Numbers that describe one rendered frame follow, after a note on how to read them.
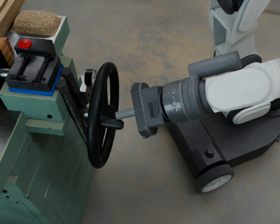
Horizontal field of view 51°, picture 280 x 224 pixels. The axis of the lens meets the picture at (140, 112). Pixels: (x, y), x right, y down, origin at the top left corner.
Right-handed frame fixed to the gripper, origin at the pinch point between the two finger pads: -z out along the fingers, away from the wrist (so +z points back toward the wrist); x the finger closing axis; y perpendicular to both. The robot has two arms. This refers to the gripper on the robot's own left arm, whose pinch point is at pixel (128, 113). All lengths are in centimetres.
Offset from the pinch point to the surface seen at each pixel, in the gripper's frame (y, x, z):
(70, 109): 2.6, 4.0, -14.4
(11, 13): -2, 38, -35
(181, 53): -143, 43, -32
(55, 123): 5.0, 1.1, -17.9
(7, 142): 15.1, -1.3, -23.2
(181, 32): -156, 62, -33
